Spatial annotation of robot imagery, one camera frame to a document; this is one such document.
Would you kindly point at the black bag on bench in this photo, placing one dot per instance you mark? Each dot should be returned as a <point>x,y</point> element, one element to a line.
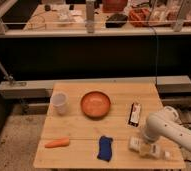
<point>116,20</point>

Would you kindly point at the white vertical post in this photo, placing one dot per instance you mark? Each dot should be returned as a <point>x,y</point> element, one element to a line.
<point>90,15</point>

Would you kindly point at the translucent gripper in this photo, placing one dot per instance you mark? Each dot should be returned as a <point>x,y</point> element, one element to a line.
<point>147,150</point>

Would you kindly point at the metal diagonal pole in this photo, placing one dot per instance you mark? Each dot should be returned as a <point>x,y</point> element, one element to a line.
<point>7,76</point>

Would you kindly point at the grey metal shelf beam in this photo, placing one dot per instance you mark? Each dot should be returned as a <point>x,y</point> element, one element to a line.
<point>44,88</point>

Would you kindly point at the orange ceramic bowl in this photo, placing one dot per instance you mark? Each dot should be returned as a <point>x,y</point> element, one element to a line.
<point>95,104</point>

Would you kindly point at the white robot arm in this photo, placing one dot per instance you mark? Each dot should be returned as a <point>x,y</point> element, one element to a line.
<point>163,123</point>

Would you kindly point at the dark snack bar packet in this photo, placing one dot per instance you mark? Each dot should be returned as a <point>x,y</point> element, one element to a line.
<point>134,116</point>

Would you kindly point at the white plastic cup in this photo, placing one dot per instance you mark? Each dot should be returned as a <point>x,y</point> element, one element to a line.
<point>59,102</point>

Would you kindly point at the orange carrot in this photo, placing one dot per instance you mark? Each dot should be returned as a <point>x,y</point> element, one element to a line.
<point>58,143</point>

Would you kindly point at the blue cloth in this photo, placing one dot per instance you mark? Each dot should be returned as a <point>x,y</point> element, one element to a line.
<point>105,148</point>

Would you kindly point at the white plastic bottle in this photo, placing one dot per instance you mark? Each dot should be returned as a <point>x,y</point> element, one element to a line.
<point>134,145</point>

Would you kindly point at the orange container on bench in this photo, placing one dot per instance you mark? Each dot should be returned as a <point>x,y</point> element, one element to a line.
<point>137,17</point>

